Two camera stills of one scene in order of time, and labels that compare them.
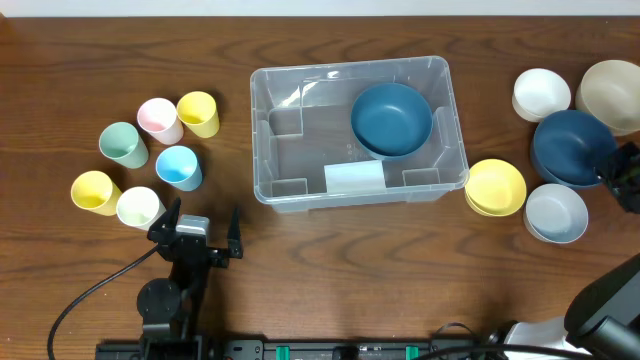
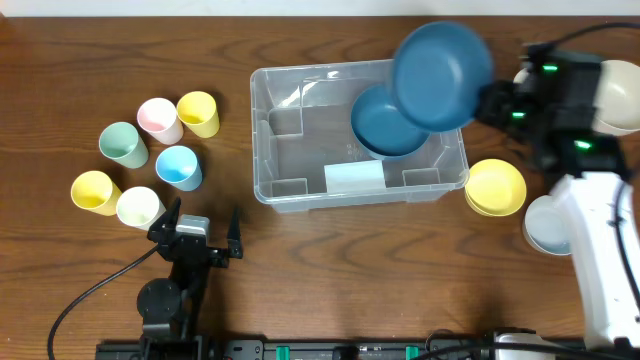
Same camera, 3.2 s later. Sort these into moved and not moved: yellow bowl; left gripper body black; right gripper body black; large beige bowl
Moved: right gripper body black
Not moved: yellow bowl; large beige bowl; left gripper body black
